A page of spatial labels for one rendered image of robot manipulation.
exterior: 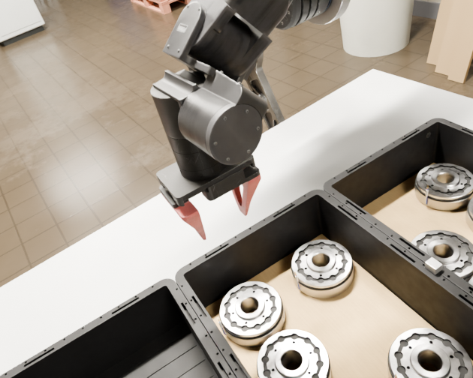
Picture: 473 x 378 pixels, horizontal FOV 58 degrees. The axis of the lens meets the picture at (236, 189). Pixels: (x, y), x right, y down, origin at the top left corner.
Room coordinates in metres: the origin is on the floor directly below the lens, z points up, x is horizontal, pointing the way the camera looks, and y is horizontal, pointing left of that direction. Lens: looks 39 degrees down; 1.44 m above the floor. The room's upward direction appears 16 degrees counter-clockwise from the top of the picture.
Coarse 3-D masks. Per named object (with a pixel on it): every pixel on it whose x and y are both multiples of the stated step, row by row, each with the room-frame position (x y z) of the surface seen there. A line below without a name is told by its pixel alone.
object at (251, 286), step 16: (240, 288) 0.45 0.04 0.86; (256, 288) 0.44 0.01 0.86; (272, 288) 0.43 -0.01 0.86; (224, 304) 0.43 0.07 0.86; (272, 304) 0.40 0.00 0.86; (224, 320) 0.40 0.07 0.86; (240, 320) 0.39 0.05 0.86; (256, 320) 0.38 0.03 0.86; (272, 320) 0.38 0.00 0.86; (240, 336) 0.37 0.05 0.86; (256, 336) 0.36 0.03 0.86
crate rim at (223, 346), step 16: (320, 192) 0.55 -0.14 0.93; (288, 208) 0.53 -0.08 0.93; (336, 208) 0.50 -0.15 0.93; (256, 224) 0.52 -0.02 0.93; (368, 224) 0.45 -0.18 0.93; (240, 240) 0.49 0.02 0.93; (384, 240) 0.41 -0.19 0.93; (208, 256) 0.48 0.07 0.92; (400, 256) 0.38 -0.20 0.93; (176, 272) 0.46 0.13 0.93; (448, 288) 0.31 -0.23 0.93; (192, 304) 0.39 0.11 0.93; (464, 304) 0.28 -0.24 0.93; (208, 320) 0.36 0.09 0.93; (224, 352) 0.30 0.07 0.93; (240, 368) 0.28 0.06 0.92
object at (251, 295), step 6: (246, 294) 0.43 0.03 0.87; (252, 294) 0.43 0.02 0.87; (240, 300) 0.42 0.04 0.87; (246, 300) 0.42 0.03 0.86; (258, 300) 0.41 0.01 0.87; (240, 306) 0.41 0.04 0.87; (258, 306) 0.40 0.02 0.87; (264, 306) 0.40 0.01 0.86; (240, 312) 0.40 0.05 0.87; (258, 312) 0.39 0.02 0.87; (240, 318) 0.39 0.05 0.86; (246, 318) 0.39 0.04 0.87; (252, 318) 0.39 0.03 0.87
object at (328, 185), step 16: (416, 128) 0.65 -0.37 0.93; (464, 128) 0.61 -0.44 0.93; (400, 144) 0.62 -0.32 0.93; (368, 160) 0.60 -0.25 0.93; (336, 176) 0.58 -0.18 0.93; (336, 192) 0.54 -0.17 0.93; (352, 208) 0.49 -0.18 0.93; (384, 224) 0.44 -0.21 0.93; (400, 240) 0.40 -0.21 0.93; (416, 256) 0.37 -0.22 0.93; (448, 272) 0.33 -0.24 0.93; (464, 288) 0.30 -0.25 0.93
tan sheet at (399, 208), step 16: (416, 176) 0.63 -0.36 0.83; (400, 192) 0.60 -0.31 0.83; (368, 208) 0.58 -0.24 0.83; (384, 208) 0.57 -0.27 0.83; (400, 208) 0.55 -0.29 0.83; (416, 208) 0.54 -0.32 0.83; (432, 208) 0.53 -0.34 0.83; (464, 208) 0.51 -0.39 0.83; (400, 224) 0.52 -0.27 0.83; (416, 224) 0.51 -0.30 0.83; (432, 224) 0.50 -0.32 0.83; (448, 224) 0.49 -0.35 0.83; (464, 224) 0.48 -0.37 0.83
